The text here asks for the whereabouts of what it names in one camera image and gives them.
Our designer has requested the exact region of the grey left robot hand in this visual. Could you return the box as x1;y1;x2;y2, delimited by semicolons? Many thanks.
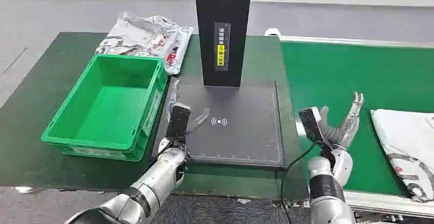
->
167;79;211;136

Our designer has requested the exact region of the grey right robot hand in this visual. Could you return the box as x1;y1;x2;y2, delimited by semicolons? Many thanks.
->
318;92;364;150

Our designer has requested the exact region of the white parcel bag black print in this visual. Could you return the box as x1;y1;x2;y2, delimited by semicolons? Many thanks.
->
370;108;434;204

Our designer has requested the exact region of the green conveyor belt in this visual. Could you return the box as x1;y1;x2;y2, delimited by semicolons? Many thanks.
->
280;41;434;198

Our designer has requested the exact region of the black scanner column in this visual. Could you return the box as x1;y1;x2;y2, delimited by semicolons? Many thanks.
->
193;0;253;87

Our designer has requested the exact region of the green plastic crate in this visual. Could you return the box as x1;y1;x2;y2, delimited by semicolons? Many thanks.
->
41;53;169;163

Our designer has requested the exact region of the crumpled grey printed parcel bag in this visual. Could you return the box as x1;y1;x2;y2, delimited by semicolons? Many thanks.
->
95;11;194;76

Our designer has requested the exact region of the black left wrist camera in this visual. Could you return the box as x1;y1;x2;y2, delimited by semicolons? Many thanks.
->
166;103;192;140

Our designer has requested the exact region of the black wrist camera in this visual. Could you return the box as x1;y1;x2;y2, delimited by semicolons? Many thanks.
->
166;103;192;140
298;106;326;144

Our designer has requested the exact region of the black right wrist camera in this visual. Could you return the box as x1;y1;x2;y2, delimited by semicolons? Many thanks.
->
298;106;326;144

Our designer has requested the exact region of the black scanner base plate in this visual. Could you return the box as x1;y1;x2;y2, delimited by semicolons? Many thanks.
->
167;77;286;168

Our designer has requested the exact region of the black cable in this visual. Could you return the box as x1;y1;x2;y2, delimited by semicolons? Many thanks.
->
280;141;318;224

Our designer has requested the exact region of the silver conveyor frame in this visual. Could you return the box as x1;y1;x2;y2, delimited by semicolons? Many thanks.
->
264;28;434;220

